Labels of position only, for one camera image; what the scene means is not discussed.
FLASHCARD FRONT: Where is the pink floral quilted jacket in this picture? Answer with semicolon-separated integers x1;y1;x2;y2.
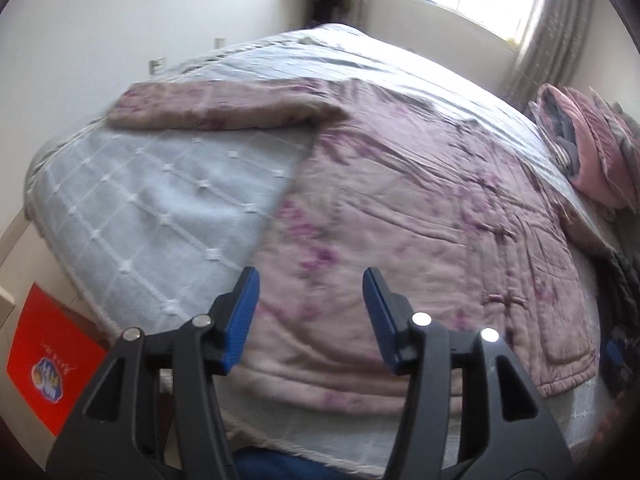
107;78;598;415

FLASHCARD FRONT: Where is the dark clothes pile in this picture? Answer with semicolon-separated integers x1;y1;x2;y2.
592;252;639;337

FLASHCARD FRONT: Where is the red gift box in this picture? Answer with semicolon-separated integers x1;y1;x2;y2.
6;284;106;436

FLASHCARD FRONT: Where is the pink folded pillow stack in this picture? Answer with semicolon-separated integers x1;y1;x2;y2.
529;84;639;212

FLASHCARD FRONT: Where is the grey window curtain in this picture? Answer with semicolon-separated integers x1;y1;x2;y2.
500;0;594;114

